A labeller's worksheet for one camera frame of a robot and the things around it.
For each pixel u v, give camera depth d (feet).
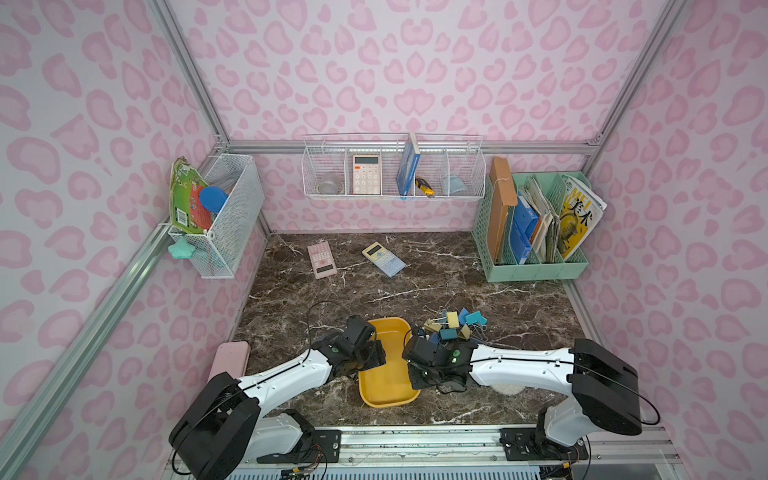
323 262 3.61
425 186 3.09
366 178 3.05
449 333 2.96
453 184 3.30
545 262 3.49
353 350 2.18
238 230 2.94
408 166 2.88
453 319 3.05
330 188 3.14
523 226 3.18
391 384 2.74
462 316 3.06
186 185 2.35
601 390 1.38
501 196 2.74
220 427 1.36
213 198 2.46
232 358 2.83
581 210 3.21
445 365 2.00
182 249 2.05
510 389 2.68
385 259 3.61
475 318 3.05
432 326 3.04
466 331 3.02
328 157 3.20
